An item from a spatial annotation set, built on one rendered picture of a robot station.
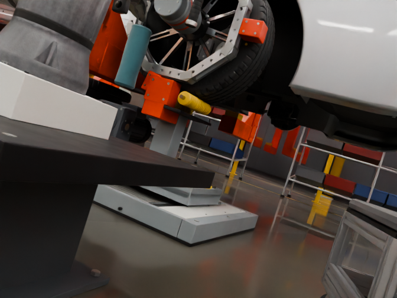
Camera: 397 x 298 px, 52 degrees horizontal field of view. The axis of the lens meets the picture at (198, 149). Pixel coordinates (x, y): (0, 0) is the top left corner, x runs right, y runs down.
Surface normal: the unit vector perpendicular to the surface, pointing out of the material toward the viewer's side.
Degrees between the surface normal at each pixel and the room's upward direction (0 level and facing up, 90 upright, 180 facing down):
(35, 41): 72
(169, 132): 90
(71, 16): 93
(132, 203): 90
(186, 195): 90
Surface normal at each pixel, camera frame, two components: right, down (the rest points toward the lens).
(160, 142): -0.40, -0.11
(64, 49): 0.72, -0.05
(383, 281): -0.14, -0.03
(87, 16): 0.76, 0.33
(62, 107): 0.87, 0.29
